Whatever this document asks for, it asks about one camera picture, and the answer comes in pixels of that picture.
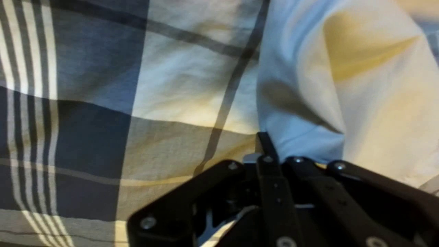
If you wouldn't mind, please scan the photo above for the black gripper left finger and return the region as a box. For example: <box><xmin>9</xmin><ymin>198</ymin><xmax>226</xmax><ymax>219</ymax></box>
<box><xmin>127</xmin><ymin>130</ymin><xmax>299</xmax><ymax>247</ymax></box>

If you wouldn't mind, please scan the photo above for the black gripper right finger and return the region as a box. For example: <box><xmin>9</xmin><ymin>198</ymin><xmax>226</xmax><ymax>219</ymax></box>
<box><xmin>285</xmin><ymin>154</ymin><xmax>439</xmax><ymax>247</ymax></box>

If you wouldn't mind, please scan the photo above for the grey t-shirt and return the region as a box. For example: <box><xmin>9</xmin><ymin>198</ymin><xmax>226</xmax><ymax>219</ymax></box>
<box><xmin>255</xmin><ymin>0</ymin><xmax>439</xmax><ymax>193</ymax></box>

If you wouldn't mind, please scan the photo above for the blue yellow plaid comforter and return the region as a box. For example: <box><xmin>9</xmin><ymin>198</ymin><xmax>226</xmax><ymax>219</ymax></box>
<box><xmin>0</xmin><ymin>0</ymin><xmax>439</xmax><ymax>247</ymax></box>

